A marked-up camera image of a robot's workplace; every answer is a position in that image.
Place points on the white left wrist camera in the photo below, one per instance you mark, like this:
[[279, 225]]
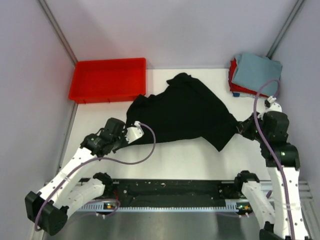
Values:
[[134, 132]]

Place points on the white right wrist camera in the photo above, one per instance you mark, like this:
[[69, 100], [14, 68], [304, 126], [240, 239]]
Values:
[[271, 105]]

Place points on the aluminium frame rail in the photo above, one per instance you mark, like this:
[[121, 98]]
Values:
[[57, 30]]

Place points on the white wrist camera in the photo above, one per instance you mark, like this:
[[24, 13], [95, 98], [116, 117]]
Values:
[[134, 132], [271, 105]]

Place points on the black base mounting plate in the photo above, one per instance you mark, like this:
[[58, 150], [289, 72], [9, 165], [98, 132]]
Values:
[[170, 193]]

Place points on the red plastic bin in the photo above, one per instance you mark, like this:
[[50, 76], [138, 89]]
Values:
[[106, 81]]

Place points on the light blue folded t-shirt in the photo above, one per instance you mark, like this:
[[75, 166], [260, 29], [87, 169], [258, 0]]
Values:
[[248, 72]]

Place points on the grey slotted cable duct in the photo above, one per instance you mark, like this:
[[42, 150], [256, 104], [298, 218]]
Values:
[[228, 206]]

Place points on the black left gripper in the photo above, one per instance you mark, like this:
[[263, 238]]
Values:
[[123, 134]]

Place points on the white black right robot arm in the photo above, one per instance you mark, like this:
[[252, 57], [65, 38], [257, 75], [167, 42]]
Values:
[[282, 219]]

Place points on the aluminium right corner post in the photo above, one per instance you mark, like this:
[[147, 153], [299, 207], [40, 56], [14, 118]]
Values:
[[296, 9]]

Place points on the black t-shirt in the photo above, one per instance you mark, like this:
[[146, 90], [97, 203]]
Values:
[[186, 110]]

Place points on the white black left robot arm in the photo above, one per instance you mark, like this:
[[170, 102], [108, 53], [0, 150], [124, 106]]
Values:
[[51, 207]]

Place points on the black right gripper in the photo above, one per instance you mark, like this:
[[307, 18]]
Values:
[[243, 126]]

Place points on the white blue folded t-shirt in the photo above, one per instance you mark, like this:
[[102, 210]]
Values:
[[242, 95]]

